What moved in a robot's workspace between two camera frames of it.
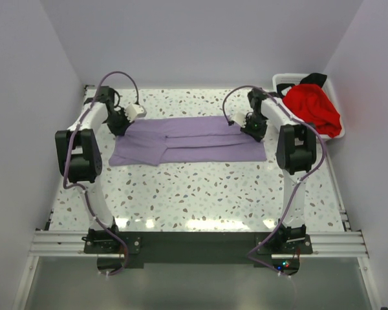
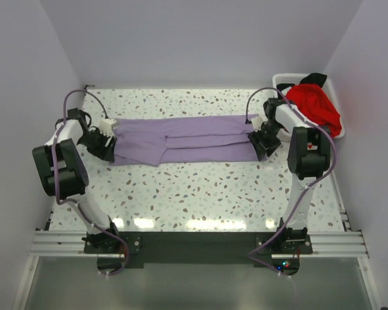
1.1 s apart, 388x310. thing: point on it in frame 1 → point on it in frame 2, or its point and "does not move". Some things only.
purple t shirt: (156, 141) does not move
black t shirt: (312, 79) does not move
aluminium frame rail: (70, 244) does not move
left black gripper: (121, 130) → (106, 153)
